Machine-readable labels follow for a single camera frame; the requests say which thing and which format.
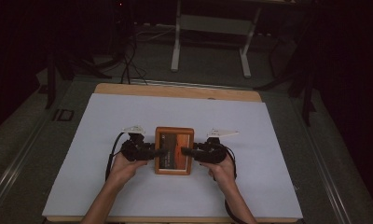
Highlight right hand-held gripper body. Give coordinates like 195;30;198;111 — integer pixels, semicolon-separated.
199;128;240;165

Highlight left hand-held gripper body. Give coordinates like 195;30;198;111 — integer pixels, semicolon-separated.
120;125;152;162

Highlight wooden picture frame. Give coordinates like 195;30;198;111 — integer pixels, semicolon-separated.
154;126;196;176

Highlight person's right hand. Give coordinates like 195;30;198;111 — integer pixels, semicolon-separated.
200;153;238;189

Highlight person's left hand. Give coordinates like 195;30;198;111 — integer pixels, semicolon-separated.
108;151;149;189

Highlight white table sheet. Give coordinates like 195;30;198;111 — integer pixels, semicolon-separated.
41;92;304;219

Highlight black stand with legs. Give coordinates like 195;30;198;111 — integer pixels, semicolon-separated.
44;46;114;110

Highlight black tripod stand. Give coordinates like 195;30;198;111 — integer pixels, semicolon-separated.
255;31;319;128

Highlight left hand-held gripper black cable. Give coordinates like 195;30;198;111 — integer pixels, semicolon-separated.
104;132;126;183

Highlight black floor bracket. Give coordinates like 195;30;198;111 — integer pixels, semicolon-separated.
51;108;76;122

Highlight black hanging cables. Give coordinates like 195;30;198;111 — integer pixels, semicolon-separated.
120;31;149;86

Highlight metal floor rail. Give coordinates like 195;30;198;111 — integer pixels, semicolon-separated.
292;98;354;224
0;117;53;213

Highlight white floor cable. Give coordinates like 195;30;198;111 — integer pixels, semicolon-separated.
134;27;177;43

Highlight white metal desk frame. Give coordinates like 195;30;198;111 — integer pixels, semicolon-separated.
170;0;264;79

